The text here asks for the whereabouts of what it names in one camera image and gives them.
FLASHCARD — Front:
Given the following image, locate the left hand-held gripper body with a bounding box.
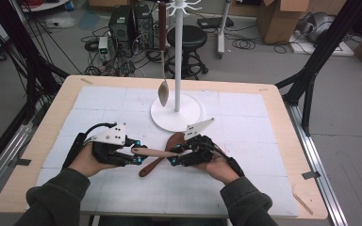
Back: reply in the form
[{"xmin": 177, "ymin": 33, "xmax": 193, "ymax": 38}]
[{"xmin": 89, "ymin": 121, "xmax": 136, "ymax": 168}]

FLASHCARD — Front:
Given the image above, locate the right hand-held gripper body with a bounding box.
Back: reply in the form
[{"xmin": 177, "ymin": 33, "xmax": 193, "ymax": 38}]
[{"xmin": 177, "ymin": 117, "xmax": 218, "ymax": 168}]

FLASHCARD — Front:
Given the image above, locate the dark brown wooden spoon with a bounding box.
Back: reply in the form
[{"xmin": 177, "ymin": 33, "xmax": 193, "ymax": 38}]
[{"xmin": 139, "ymin": 131, "xmax": 187, "ymax": 178}]

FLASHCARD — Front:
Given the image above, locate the white utensil stand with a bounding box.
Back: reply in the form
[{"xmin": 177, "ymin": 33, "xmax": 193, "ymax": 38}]
[{"xmin": 150, "ymin": 0, "xmax": 205, "ymax": 134}]

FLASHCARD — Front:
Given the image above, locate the metal spoon with brown handle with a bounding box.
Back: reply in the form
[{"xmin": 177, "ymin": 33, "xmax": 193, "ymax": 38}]
[{"xmin": 157, "ymin": 1, "xmax": 171, "ymax": 107}]

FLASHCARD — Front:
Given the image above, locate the person's right hand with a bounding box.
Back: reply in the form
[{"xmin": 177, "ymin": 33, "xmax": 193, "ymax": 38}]
[{"xmin": 194, "ymin": 150, "xmax": 241, "ymax": 186}]

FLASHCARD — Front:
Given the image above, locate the person's left hand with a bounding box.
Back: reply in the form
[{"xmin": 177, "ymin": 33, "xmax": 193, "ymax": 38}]
[{"xmin": 69, "ymin": 143, "xmax": 117, "ymax": 178}]

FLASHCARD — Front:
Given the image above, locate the white foam mat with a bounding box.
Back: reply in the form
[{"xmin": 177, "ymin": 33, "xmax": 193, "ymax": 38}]
[{"xmin": 26, "ymin": 86, "xmax": 300, "ymax": 218}]

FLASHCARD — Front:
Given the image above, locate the light wooden table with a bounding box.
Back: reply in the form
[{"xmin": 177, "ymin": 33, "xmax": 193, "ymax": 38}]
[{"xmin": 0, "ymin": 74, "xmax": 329, "ymax": 220}]

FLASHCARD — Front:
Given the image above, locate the small grey power box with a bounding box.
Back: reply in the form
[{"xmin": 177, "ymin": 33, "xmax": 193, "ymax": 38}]
[{"xmin": 97, "ymin": 36, "xmax": 109, "ymax": 62}]

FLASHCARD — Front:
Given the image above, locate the black tape piece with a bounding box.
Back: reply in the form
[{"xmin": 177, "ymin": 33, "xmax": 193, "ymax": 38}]
[
  {"xmin": 14, "ymin": 158, "xmax": 32, "ymax": 168},
  {"xmin": 301, "ymin": 170, "xmax": 321, "ymax": 181}
]

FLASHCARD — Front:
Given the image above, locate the black computer tower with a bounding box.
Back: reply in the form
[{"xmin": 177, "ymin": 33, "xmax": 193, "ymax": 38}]
[
  {"xmin": 134, "ymin": 3, "xmax": 155, "ymax": 50},
  {"xmin": 107, "ymin": 5, "xmax": 136, "ymax": 43}
]

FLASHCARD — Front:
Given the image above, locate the black round stool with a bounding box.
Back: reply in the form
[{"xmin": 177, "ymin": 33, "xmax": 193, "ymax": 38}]
[{"xmin": 164, "ymin": 24, "xmax": 209, "ymax": 81}]

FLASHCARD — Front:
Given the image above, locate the white floor stand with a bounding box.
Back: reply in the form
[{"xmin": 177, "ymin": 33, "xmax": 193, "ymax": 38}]
[{"xmin": 216, "ymin": 0, "xmax": 234, "ymax": 59}]

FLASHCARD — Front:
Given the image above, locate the flat black device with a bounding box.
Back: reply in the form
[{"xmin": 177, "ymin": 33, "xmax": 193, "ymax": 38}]
[{"xmin": 197, "ymin": 16, "xmax": 235, "ymax": 30}]

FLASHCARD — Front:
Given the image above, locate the open cardboard box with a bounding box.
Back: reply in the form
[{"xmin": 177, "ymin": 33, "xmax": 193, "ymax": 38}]
[{"xmin": 257, "ymin": 0, "xmax": 312, "ymax": 45}]

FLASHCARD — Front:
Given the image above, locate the grey round appliance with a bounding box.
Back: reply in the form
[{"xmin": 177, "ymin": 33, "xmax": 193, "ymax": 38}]
[{"xmin": 296, "ymin": 11, "xmax": 336, "ymax": 43}]

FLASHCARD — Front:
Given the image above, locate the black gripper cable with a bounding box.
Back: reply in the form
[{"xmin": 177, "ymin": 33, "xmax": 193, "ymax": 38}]
[
  {"xmin": 201, "ymin": 140, "xmax": 246, "ymax": 178},
  {"xmin": 61, "ymin": 121, "xmax": 118, "ymax": 170}
]

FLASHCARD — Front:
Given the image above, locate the tangle of black floor cables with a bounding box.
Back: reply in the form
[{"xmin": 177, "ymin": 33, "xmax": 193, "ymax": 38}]
[{"xmin": 81, "ymin": 24, "xmax": 171, "ymax": 78}]

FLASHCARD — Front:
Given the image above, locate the black metal frame stand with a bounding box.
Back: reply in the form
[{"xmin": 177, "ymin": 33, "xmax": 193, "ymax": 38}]
[
  {"xmin": 0, "ymin": 0, "xmax": 70, "ymax": 180},
  {"xmin": 274, "ymin": 0, "xmax": 362, "ymax": 137}
]

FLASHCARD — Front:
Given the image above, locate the aluminium rail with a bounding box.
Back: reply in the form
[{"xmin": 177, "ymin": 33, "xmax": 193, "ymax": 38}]
[
  {"xmin": 0, "ymin": 121, "xmax": 34, "ymax": 205},
  {"xmin": 288, "ymin": 105, "xmax": 350, "ymax": 226}
]

